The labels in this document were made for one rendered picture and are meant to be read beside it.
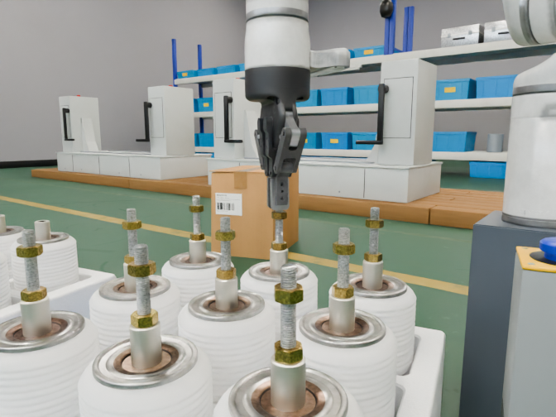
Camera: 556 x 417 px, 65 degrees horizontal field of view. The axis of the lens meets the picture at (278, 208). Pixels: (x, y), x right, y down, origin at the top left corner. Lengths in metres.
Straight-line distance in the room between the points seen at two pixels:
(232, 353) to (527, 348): 0.25
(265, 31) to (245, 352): 0.33
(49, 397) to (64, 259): 0.39
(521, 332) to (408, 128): 1.98
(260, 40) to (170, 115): 3.08
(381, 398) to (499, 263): 0.32
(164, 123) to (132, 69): 4.36
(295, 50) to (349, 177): 1.96
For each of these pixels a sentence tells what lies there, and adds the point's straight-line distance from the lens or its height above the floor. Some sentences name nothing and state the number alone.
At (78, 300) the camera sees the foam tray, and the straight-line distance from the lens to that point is 0.77.
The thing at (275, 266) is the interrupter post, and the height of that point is 0.26.
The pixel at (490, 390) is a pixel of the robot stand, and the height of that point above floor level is 0.07.
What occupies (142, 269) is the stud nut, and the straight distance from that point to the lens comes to 0.32.
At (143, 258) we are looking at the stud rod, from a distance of 0.32.
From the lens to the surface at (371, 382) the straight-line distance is 0.38.
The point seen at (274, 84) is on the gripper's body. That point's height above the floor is 0.47.
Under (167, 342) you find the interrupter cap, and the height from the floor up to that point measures 0.25.
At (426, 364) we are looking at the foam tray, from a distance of 0.51.
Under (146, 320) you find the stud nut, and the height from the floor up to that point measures 0.29.
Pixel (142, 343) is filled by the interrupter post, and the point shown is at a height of 0.27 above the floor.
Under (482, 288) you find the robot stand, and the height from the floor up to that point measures 0.21.
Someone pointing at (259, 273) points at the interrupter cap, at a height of 0.25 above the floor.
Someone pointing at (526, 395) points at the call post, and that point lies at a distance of 0.45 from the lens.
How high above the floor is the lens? 0.42
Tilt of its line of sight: 9 degrees down
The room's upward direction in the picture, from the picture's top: straight up
